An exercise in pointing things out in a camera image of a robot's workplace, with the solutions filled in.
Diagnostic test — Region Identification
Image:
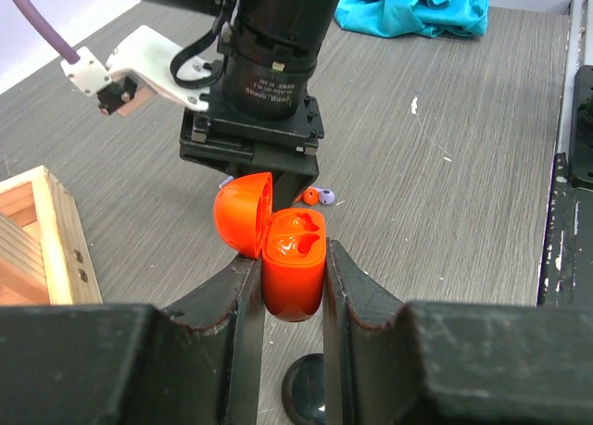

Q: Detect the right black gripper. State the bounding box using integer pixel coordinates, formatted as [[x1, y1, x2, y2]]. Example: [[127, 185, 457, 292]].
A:
[[179, 86, 324, 210]]

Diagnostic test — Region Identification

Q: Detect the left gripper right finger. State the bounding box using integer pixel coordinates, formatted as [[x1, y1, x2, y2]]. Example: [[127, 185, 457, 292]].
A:
[[322, 240, 417, 424]]

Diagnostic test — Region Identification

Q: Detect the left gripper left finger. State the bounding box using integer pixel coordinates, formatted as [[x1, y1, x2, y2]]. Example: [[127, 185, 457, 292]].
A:
[[162, 255, 265, 424]]

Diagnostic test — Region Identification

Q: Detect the red earbud case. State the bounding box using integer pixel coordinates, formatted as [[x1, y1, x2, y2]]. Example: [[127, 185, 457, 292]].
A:
[[213, 172, 327, 322]]

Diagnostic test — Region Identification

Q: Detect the black earbud case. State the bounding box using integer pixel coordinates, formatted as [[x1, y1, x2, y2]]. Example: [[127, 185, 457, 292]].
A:
[[281, 353, 326, 425]]

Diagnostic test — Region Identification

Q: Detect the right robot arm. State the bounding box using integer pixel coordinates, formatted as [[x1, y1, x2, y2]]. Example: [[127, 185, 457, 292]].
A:
[[144, 0, 338, 209]]

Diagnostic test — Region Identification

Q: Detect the orange earbud lower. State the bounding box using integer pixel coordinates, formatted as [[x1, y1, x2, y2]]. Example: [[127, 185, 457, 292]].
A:
[[294, 187, 320, 206]]

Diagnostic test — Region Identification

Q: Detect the purple earbud lower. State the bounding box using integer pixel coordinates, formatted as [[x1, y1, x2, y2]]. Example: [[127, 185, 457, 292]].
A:
[[318, 188, 335, 206]]

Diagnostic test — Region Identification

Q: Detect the purple earbud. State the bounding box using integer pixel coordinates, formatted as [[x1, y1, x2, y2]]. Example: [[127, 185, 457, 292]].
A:
[[219, 176, 234, 189], [318, 188, 335, 206]]

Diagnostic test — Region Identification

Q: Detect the purple earbud upper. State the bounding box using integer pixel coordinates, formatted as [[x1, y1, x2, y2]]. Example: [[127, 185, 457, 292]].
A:
[[219, 176, 234, 189]]

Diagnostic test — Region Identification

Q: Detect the wooden clothes rack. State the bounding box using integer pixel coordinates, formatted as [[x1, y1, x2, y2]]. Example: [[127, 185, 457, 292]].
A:
[[1, 166, 103, 306]]

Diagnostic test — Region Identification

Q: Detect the teal crumpled cloth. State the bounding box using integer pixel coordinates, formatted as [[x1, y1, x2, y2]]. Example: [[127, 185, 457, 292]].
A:
[[334, 0, 489, 38]]

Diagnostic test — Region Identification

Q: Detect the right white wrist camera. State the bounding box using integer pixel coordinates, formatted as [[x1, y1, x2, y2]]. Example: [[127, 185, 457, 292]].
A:
[[60, 25, 210, 116]]

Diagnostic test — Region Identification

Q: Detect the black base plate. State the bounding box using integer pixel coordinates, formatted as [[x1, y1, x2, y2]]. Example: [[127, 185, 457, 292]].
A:
[[537, 65, 592, 310]]

